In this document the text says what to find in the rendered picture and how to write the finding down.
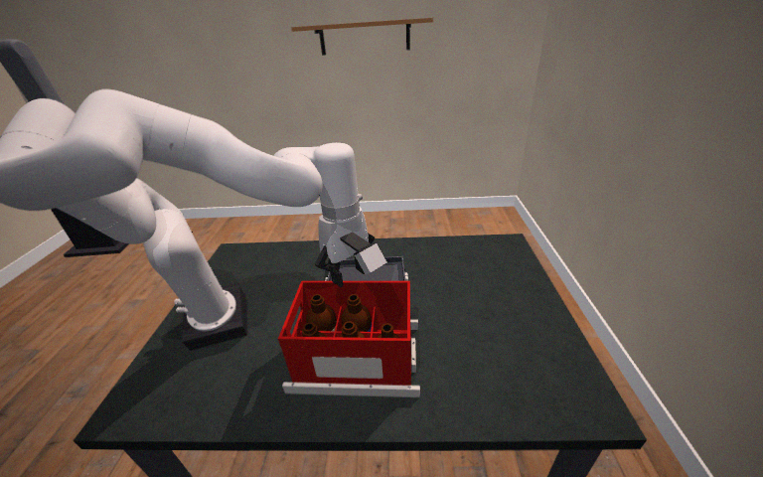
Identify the red divided crate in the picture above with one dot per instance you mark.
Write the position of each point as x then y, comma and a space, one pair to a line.
357, 361

